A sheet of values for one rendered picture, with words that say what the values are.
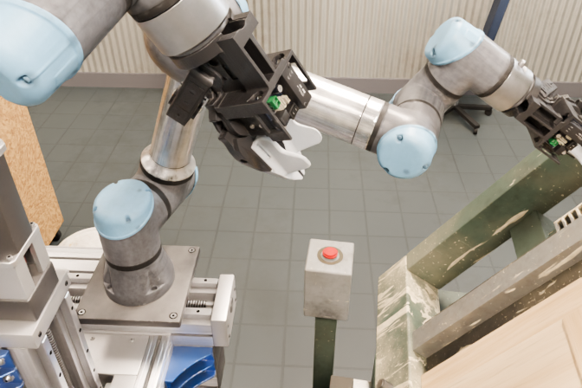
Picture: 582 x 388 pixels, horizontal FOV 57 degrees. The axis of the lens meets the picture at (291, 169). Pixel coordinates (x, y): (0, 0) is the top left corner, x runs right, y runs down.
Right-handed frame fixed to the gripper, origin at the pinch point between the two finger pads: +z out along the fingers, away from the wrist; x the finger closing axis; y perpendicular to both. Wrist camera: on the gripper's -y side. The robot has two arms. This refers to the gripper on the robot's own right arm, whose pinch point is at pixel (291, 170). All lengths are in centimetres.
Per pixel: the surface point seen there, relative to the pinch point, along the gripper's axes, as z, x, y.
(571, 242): 54, 25, 18
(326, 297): 72, 16, -41
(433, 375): 71, 2, -8
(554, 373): 57, 2, 17
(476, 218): 67, 39, -5
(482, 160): 225, 188, -76
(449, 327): 68, 12, -6
